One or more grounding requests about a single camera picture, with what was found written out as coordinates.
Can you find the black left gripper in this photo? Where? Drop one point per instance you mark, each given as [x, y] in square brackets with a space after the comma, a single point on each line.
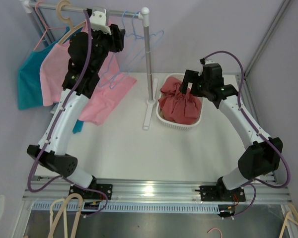
[116, 38]

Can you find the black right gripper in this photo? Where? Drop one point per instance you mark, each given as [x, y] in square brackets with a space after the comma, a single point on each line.
[191, 77]

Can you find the coral red t shirt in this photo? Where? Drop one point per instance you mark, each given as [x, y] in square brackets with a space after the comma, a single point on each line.
[173, 100]

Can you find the beige wooden hanger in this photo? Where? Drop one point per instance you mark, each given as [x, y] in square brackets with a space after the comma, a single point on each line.
[67, 20]

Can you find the beige t shirt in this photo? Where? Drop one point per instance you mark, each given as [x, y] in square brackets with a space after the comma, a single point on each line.
[181, 117]

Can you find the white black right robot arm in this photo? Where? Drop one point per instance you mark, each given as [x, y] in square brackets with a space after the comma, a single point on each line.
[261, 150]

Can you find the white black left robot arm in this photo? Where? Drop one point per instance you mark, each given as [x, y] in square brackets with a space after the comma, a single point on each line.
[88, 51]

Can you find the teal t shirt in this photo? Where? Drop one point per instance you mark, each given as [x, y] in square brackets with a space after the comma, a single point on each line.
[29, 81]

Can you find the beige hanger bottom right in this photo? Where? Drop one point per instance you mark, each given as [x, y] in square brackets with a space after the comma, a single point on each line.
[290, 224]

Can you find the white perforated plastic basket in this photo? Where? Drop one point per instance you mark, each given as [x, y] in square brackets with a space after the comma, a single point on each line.
[173, 124]

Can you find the metal clothes rack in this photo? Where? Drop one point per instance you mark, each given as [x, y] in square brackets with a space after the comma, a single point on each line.
[29, 5]

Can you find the beige hangers bottom left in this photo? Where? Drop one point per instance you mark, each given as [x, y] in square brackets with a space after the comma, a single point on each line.
[63, 211]

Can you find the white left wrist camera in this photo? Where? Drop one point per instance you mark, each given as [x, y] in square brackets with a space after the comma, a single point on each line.
[98, 20]

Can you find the aluminium frame post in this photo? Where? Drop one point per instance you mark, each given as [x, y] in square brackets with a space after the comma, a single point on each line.
[277, 19]

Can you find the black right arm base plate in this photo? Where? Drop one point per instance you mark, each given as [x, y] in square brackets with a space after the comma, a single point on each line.
[216, 193]

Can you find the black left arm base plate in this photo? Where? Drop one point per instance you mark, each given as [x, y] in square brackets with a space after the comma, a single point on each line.
[104, 188]

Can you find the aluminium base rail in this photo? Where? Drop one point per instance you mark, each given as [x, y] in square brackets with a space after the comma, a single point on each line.
[148, 191]

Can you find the white slotted cable duct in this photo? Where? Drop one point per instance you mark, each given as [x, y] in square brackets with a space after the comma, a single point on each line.
[196, 208]

